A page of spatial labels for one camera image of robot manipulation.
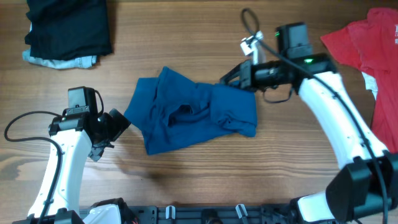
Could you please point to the blue polo shirt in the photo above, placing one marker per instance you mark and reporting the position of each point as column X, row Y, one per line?
column 172, row 112

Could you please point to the light grey folded garment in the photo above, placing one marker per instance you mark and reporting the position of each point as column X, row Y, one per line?
column 79, row 62

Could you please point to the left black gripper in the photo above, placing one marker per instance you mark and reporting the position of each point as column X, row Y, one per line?
column 117, row 124

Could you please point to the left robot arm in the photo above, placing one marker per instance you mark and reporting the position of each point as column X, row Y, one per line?
column 81, row 132

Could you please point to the black folded garment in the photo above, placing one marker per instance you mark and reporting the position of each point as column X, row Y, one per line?
column 68, row 29

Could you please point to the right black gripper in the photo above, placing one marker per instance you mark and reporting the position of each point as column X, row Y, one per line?
column 245, row 71

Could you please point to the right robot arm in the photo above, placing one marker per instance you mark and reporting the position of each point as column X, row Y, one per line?
column 367, row 180

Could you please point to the red t-shirt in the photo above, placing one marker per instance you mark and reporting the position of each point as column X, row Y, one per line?
column 370, row 46

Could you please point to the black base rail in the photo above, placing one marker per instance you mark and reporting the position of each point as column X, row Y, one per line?
column 264, row 214

